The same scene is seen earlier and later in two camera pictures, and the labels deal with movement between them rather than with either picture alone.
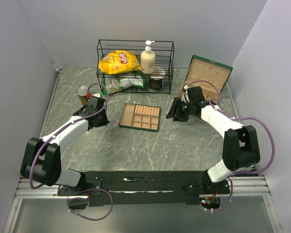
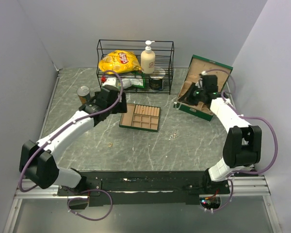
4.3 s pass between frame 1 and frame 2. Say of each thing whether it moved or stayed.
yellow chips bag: stayed
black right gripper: moved
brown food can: stayed
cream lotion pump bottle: stayed
